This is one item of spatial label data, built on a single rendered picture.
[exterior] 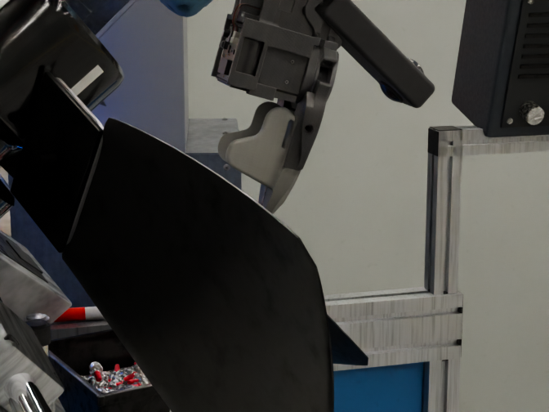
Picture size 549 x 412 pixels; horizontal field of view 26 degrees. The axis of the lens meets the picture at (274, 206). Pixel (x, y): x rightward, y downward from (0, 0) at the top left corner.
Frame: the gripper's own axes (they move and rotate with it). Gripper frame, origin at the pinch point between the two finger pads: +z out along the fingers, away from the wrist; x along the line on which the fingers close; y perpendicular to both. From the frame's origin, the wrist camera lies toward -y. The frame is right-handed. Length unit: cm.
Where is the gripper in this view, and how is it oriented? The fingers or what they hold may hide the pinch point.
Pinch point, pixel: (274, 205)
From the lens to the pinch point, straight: 96.0
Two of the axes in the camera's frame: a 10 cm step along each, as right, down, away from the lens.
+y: -9.4, -2.3, -2.7
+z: -2.7, 9.5, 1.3
